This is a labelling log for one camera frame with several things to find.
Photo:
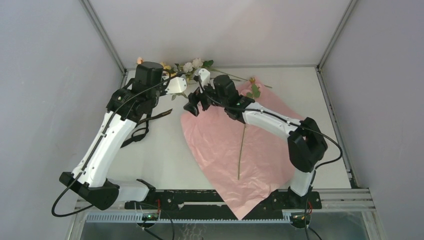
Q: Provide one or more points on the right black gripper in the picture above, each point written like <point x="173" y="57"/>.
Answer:
<point x="194" y="98"/>

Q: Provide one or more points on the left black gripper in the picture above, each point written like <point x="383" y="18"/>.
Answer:
<point x="163" y="85"/>

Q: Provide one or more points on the pink fake flower stem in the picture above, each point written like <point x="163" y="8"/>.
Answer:
<point x="139" y="60"/>
<point x="253" y="93"/>

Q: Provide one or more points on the white fake flower stem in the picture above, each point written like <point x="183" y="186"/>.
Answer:
<point x="208" y="64"/>

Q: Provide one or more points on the yellow fake flower stem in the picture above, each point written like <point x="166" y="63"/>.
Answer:
<point x="172" y="70"/>

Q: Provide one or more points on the pink wrapping paper sheet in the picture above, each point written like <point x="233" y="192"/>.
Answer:
<point x="214" y="141"/>

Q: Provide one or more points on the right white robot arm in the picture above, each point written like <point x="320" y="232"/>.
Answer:
<point x="307" y="145"/>

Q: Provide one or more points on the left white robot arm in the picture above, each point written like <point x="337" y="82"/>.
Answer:
<point x="89" y="178"/>

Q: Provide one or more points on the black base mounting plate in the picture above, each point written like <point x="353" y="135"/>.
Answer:
<point x="208" y="205"/>

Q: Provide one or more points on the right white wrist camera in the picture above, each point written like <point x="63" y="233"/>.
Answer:
<point x="203" y="75"/>

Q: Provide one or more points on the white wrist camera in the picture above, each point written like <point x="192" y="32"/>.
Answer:
<point x="203" y="75"/>
<point x="176" y="85"/>

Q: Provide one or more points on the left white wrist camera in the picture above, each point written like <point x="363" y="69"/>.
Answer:
<point x="176" y="85"/>

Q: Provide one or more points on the aluminium frame rail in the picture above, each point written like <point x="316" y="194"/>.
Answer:
<point x="102" y="32"/>

